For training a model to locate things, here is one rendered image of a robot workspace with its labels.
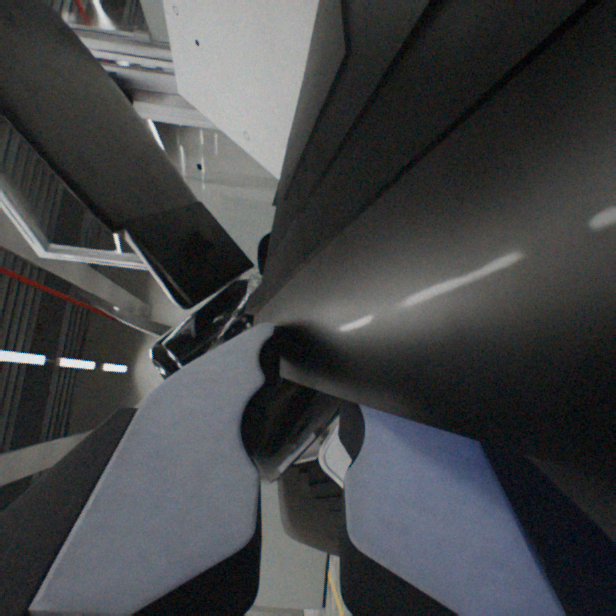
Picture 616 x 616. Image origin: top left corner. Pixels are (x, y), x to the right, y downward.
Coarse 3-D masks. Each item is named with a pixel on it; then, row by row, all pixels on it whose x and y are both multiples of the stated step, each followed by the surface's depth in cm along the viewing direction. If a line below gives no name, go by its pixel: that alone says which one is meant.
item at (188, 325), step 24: (264, 240) 33; (264, 264) 36; (240, 288) 30; (216, 312) 29; (240, 312) 28; (168, 336) 29; (192, 336) 28; (216, 336) 27; (168, 360) 27; (192, 360) 26; (288, 384) 27; (288, 408) 27; (312, 408) 28; (336, 408) 30; (288, 432) 27; (312, 432) 29; (264, 456) 26; (288, 456) 28; (264, 480) 28
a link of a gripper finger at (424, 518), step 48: (384, 432) 9; (432, 432) 9; (384, 480) 8; (432, 480) 8; (480, 480) 8; (384, 528) 7; (432, 528) 7; (480, 528) 7; (384, 576) 6; (432, 576) 6; (480, 576) 6; (528, 576) 6
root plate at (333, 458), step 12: (336, 420) 30; (336, 432) 30; (324, 444) 30; (336, 444) 30; (324, 456) 30; (336, 456) 30; (348, 456) 29; (324, 468) 30; (336, 468) 30; (336, 480) 30
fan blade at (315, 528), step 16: (304, 464) 40; (288, 480) 42; (304, 480) 41; (320, 480) 42; (288, 496) 45; (304, 496) 44; (320, 496) 44; (336, 496) 43; (288, 512) 48; (304, 512) 47; (320, 512) 46; (336, 512) 45; (288, 528) 52; (304, 528) 50; (320, 528) 49; (336, 528) 47; (304, 544) 57; (320, 544) 53; (336, 544) 51
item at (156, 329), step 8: (72, 288) 54; (88, 296) 54; (96, 304) 50; (104, 304) 53; (112, 312) 49; (120, 312) 51; (128, 312) 56; (120, 320) 46; (128, 320) 46; (136, 320) 48; (144, 320) 52; (136, 328) 44; (144, 328) 44; (152, 328) 44; (160, 328) 46; (168, 328) 49; (160, 336) 42
